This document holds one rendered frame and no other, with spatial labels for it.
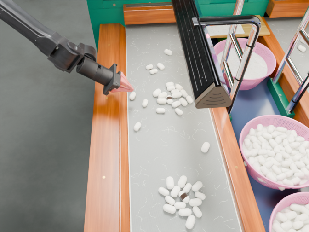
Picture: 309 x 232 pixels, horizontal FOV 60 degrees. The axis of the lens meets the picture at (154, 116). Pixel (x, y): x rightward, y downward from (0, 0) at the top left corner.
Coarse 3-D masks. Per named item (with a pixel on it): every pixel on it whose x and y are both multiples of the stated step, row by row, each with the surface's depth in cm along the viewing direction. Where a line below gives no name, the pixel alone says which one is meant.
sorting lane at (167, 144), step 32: (128, 32) 128; (160, 32) 128; (128, 64) 113; (128, 96) 102; (192, 96) 102; (128, 128) 93; (160, 128) 93; (192, 128) 93; (160, 160) 85; (192, 160) 85; (192, 192) 79; (224, 192) 79; (160, 224) 73; (224, 224) 73
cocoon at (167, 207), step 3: (165, 204) 75; (168, 204) 75; (165, 207) 74; (168, 207) 74; (171, 207) 74; (174, 207) 75; (165, 210) 74; (168, 210) 74; (171, 210) 74; (174, 210) 74; (171, 213) 74
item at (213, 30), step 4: (240, 24) 125; (208, 28) 123; (212, 28) 123; (216, 28) 123; (220, 28) 123; (224, 28) 123; (228, 28) 123; (240, 28) 123; (208, 32) 121; (212, 32) 121; (216, 32) 121; (220, 32) 121; (224, 32) 121; (236, 32) 121; (240, 32) 121; (244, 32) 121
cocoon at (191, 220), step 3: (189, 216) 73; (192, 216) 73; (189, 219) 72; (192, 219) 72; (186, 222) 72; (189, 222) 72; (192, 222) 72; (186, 225) 72; (189, 225) 71; (192, 225) 72; (189, 228) 72
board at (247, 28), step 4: (260, 20) 127; (244, 24) 125; (248, 24) 125; (264, 24) 125; (244, 28) 123; (248, 28) 123; (264, 28) 123; (248, 32) 121; (260, 32) 121; (264, 32) 121; (268, 32) 121; (212, 36) 120; (216, 36) 120; (220, 36) 120; (224, 36) 120; (236, 36) 121; (240, 36) 121; (244, 36) 121
